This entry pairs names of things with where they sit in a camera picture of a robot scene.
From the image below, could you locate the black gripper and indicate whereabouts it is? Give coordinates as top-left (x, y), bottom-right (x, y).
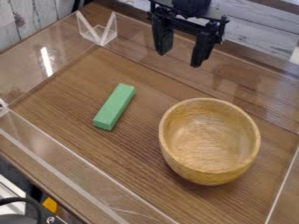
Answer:
top-left (149, 0), bottom-right (229, 67)

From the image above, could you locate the green rectangular block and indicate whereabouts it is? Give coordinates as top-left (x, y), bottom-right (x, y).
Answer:
top-left (93, 83), bottom-right (136, 130)

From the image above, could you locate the brown wooden bowl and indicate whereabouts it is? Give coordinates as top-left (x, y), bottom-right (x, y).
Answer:
top-left (158, 98), bottom-right (261, 186)

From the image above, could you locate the black and yellow device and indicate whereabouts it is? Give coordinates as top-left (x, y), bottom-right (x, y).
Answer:
top-left (25, 187), bottom-right (84, 224)

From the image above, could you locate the clear acrylic corner bracket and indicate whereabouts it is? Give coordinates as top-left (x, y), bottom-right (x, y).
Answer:
top-left (76, 11), bottom-right (117, 46)

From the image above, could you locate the clear acrylic front wall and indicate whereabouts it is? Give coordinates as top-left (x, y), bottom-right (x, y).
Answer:
top-left (0, 98), bottom-right (178, 224)

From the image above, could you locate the black cable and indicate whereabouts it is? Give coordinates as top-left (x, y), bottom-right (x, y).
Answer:
top-left (0, 197), bottom-right (42, 224)

